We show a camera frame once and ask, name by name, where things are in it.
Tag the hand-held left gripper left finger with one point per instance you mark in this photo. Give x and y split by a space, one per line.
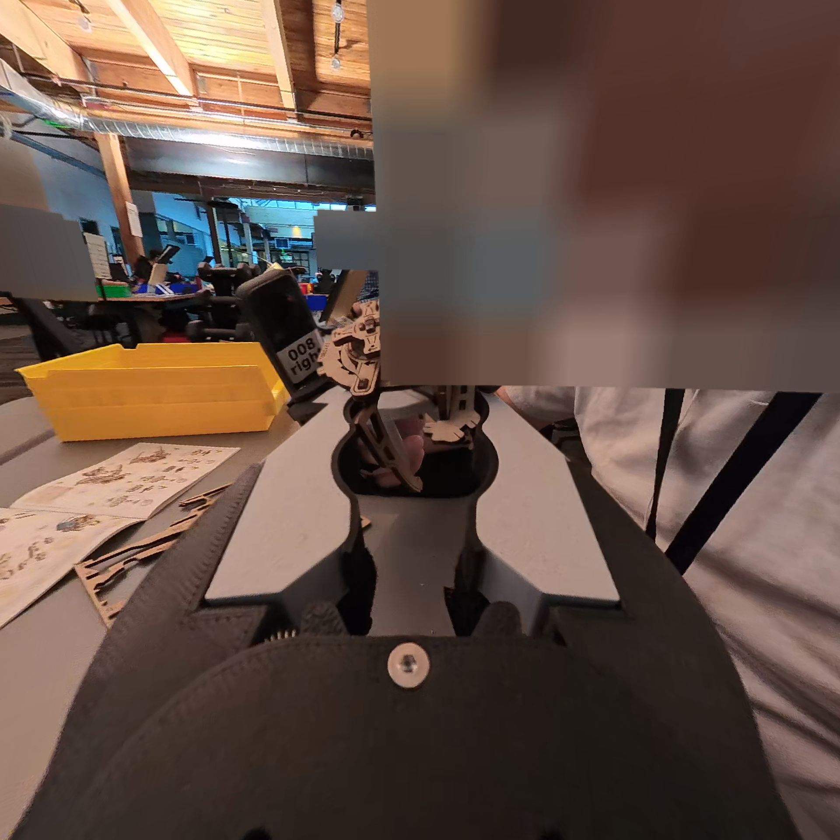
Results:
289 525

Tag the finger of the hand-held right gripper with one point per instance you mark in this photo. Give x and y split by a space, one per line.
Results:
387 446

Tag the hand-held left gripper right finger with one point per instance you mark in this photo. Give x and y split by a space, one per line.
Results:
538 525

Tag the dark wooden mechanical model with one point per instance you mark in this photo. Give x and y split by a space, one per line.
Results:
354 354

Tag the wooden cut-out part sheet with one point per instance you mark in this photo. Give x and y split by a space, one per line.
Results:
124 564

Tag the person's right hand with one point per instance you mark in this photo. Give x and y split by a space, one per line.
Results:
412 446

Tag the blue plastic bin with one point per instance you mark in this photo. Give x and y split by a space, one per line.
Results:
316 304

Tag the black office chair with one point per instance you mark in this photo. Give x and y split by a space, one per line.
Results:
223 302

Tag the yellow plastic bin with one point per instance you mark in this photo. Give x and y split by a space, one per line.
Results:
151 394

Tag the illustrated instruction booklet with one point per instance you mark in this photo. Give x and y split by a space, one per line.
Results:
131 479

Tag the green plastic bin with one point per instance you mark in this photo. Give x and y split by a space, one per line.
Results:
115 291

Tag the white paper sign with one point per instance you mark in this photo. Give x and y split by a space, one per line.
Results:
134 220

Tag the person in white shirt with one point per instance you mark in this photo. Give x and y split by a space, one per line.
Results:
754 590

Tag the black ceiling duct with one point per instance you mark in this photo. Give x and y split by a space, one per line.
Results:
262 164

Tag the wooden post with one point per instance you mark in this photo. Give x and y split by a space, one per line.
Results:
121 197

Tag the silver ventilation duct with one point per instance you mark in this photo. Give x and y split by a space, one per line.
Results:
197 134

